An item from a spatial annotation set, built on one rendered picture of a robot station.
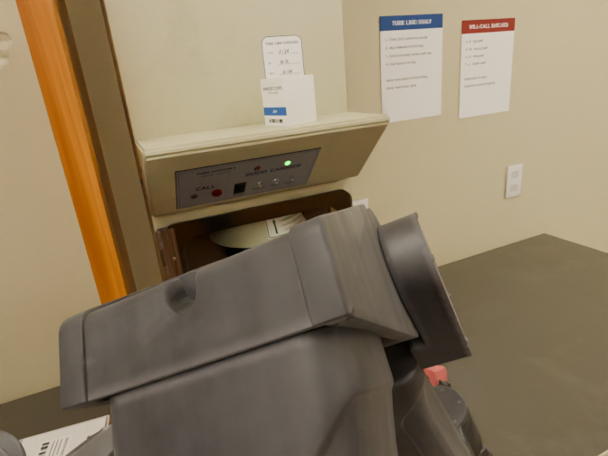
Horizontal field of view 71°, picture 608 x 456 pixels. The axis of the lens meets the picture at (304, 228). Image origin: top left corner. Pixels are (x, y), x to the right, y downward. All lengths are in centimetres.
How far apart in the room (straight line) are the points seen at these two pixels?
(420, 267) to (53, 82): 43
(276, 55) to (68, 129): 30
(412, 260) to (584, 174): 182
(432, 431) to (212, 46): 52
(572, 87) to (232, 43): 140
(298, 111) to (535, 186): 131
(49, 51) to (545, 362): 103
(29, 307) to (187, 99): 69
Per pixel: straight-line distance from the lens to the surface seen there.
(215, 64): 62
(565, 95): 179
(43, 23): 52
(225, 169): 54
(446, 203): 146
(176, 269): 64
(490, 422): 93
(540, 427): 94
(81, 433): 98
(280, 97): 56
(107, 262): 55
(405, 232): 17
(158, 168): 51
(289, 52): 66
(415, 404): 22
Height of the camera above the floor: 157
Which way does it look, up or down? 20 degrees down
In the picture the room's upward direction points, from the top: 5 degrees counter-clockwise
